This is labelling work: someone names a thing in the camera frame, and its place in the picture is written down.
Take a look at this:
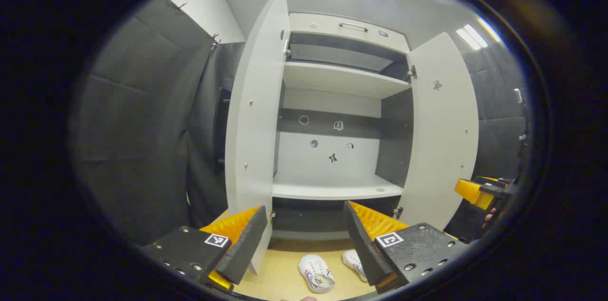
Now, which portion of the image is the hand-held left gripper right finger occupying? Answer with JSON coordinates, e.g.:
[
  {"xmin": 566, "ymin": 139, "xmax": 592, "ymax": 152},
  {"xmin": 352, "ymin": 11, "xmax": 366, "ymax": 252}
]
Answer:
[{"xmin": 343, "ymin": 200, "xmax": 470, "ymax": 294}]

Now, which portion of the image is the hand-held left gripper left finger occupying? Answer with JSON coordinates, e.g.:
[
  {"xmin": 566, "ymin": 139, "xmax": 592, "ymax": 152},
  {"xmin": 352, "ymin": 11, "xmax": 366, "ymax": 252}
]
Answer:
[{"xmin": 142, "ymin": 205, "xmax": 269, "ymax": 293}]

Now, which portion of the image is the white sneaker shoe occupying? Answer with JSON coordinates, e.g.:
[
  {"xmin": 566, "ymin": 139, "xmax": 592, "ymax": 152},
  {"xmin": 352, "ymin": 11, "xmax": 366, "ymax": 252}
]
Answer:
[
  {"xmin": 298, "ymin": 254, "xmax": 336, "ymax": 293},
  {"xmin": 342, "ymin": 250, "xmax": 369, "ymax": 282}
]

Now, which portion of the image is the white cabinet door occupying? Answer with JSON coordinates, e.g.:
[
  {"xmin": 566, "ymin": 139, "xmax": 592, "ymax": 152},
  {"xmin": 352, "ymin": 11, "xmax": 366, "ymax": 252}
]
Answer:
[
  {"xmin": 397, "ymin": 31, "xmax": 479, "ymax": 231},
  {"xmin": 225, "ymin": 0, "xmax": 291, "ymax": 275}
]

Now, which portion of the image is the white cabinet shelf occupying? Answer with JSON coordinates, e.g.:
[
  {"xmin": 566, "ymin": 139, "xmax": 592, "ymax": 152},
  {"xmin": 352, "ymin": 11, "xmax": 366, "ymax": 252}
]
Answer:
[
  {"xmin": 284, "ymin": 61, "xmax": 411, "ymax": 100},
  {"xmin": 272, "ymin": 173, "xmax": 404, "ymax": 200}
]

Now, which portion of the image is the white cabinet drawer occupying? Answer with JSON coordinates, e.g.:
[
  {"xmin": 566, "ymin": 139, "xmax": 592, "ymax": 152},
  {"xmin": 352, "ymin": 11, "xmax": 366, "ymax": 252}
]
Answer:
[{"xmin": 289, "ymin": 12, "xmax": 410, "ymax": 54}]

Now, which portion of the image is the ceiling light panel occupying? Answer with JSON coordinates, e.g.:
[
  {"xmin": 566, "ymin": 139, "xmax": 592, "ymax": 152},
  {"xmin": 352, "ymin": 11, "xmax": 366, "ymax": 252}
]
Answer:
[{"xmin": 456, "ymin": 24, "xmax": 490, "ymax": 51}]

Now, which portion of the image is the black backdrop cloth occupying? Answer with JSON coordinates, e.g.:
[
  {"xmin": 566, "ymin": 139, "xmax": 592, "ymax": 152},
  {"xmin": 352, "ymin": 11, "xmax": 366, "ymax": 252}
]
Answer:
[{"xmin": 71, "ymin": 0, "xmax": 530, "ymax": 245}]

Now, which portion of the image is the black door handle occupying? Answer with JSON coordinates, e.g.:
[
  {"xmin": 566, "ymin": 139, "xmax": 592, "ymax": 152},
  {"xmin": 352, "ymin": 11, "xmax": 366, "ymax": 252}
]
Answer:
[{"xmin": 215, "ymin": 86, "xmax": 232, "ymax": 165}]

